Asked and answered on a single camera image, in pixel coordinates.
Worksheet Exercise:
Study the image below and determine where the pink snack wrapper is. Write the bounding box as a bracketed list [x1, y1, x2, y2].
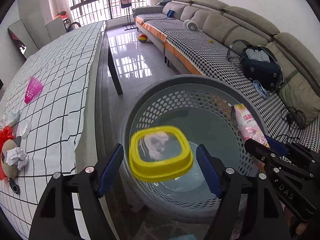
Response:
[231, 103, 270, 148]

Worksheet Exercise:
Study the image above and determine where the black spiky hair clip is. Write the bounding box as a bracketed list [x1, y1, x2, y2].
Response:
[8, 178, 20, 195]

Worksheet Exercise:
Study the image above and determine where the beige fuzzy round pouch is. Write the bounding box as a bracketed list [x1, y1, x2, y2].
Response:
[1, 139, 18, 179]

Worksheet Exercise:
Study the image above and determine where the white paper ball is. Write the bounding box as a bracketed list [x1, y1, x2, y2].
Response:
[6, 147, 29, 171]

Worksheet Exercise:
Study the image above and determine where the red plastic bag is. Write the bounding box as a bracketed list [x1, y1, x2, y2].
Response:
[0, 126, 15, 181]

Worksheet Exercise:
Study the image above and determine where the yellow square plastic lid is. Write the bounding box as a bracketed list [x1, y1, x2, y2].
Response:
[129, 126, 194, 183]

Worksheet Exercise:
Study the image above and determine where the white round bottle cap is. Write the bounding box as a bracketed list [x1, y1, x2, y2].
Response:
[19, 121, 31, 139]

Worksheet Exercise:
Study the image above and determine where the white blue mask packet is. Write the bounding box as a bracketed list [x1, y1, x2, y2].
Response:
[0, 111, 21, 129]

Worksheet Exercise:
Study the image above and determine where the grey perforated laundry basket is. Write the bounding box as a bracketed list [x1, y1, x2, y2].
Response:
[121, 75, 266, 223]

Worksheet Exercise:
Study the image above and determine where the grey sectional sofa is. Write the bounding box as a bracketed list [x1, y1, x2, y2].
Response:
[133, 0, 319, 124]

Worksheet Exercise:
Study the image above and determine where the dark blue backpack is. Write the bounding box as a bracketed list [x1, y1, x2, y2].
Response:
[227, 39, 284, 92]

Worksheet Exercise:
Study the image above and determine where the houndstooth sofa cover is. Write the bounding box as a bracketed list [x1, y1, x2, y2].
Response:
[132, 4, 320, 153]

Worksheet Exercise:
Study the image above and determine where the black grid white tablecloth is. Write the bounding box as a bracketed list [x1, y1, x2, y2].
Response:
[1, 21, 106, 239]

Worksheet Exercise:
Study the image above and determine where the pink plastic shuttlecock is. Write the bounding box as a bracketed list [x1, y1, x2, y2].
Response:
[24, 76, 43, 104]

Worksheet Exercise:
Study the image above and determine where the small white desk fan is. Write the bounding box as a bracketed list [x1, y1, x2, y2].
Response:
[183, 20, 200, 32]

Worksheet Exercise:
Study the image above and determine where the black table leg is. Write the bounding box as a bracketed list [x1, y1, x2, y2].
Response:
[107, 39, 123, 95]

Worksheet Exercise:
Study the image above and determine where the rainbow coloured ball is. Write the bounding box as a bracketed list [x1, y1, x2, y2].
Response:
[138, 34, 148, 43]

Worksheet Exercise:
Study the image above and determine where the blue cylinder on sofa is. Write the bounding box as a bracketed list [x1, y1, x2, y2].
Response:
[167, 10, 175, 18]

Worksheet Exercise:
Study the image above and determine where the grey cabinet by window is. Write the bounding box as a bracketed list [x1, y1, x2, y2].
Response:
[46, 17, 67, 41]

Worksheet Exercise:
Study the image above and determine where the leaning floor mirror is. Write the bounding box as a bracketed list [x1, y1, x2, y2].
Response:
[8, 20, 39, 59]

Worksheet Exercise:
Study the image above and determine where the black window grille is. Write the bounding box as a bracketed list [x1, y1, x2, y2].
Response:
[67, 0, 150, 26]

